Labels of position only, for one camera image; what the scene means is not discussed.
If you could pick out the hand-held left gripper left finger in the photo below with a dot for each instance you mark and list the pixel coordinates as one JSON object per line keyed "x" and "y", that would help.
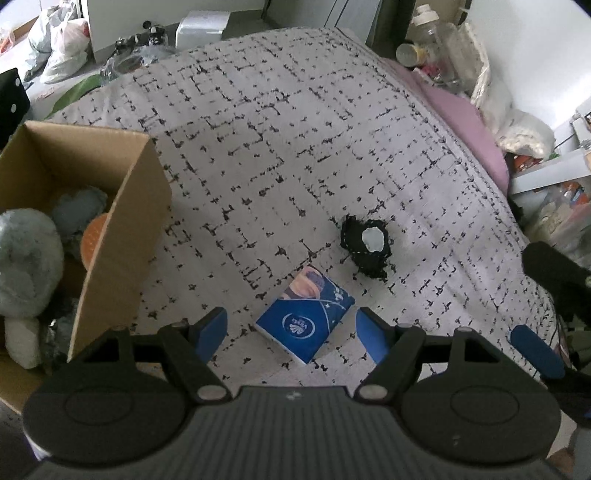
{"x": 210, "y": 332}

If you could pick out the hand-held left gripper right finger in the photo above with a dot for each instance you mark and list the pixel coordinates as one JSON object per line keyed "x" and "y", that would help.
{"x": 371, "y": 337}

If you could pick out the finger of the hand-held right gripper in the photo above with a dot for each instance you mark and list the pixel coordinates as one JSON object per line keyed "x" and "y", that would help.
{"x": 551, "y": 267}
{"x": 538, "y": 350}

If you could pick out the blue tissue pack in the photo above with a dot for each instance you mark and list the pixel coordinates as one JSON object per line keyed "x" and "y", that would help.
{"x": 300, "y": 323}

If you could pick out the brown cardboard box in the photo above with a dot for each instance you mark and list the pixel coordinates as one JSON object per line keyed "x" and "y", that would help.
{"x": 124, "y": 240}

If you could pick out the orange watermelon slice plush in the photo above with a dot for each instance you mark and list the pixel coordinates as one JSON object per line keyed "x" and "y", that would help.
{"x": 94, "y": 237}

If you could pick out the dark grey shiny cloth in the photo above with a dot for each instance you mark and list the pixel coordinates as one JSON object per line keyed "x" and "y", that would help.
{"x": 60, "y": 332}

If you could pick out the grey blue sock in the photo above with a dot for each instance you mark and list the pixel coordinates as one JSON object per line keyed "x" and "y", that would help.
{"x": 78, "y": 207}

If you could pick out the grey fluffy plush toy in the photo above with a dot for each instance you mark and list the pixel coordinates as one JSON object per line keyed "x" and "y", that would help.
{"x": 27, "y": 258}

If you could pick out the black lace cloth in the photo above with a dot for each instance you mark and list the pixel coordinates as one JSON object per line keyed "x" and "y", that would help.
{"x": 358, "y": 256}

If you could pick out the white desk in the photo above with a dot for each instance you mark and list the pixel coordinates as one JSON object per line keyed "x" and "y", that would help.
{"x": 554, "y": 170}

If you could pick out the pink bed sheet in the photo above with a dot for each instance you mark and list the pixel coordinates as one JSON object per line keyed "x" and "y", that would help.
{"x": 461, "y": 120}

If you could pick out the grey patterned blanket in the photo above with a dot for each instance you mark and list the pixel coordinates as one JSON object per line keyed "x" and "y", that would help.
{"x": 277, "y": 138}

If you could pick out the paper cup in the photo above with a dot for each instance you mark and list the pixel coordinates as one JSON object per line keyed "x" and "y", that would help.
{"x": 411, "y": 54}

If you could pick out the clear plastic bottle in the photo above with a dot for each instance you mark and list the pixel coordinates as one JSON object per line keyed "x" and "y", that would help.
{"x": 434, "y": 39}

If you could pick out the green bag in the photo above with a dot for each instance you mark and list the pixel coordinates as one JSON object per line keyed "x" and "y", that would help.
{"x": 76, "y": 92}

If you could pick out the black dice stool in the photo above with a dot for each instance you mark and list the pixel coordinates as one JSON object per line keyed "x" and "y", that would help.
{"x": 11, "y": 106}

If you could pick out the white wrapped box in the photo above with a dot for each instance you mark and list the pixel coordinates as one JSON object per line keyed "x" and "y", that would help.
{"x": 203, "y": 27}

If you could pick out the white red plastic bag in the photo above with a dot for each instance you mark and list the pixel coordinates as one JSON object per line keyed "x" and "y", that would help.
{"x": 69, "y": 53}

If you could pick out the grey white plastic bag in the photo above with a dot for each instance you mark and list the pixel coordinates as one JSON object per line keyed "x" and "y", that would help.
{"x": 39, "y": 32}

